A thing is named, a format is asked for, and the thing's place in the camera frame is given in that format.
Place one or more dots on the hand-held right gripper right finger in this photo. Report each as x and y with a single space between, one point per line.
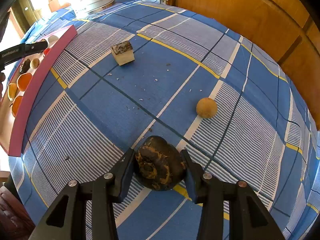
191 182

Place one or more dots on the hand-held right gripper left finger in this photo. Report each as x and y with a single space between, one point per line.
126 180

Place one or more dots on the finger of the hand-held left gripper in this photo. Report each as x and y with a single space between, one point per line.
36 47

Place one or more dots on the red tomato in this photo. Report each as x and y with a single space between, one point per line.
46 52

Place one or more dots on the small yellow apple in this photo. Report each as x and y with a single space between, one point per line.
34 63

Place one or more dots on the dark overripe avocado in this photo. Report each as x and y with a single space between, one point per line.
160 165
25 66

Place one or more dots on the orange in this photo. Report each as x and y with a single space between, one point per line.
24 82
17 105

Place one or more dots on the yellow fruit piece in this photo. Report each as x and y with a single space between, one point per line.
11 91

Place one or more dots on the pink cardboard box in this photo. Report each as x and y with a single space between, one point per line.
32 97

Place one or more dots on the wooden shelf cabinet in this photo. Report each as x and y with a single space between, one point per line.
32 7

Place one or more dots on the small round brown fruit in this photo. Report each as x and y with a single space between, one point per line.
206 108

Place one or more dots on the blue plaid tablecloth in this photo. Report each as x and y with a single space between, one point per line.
175 80

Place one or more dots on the brown sofa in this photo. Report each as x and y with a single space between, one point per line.
10 215

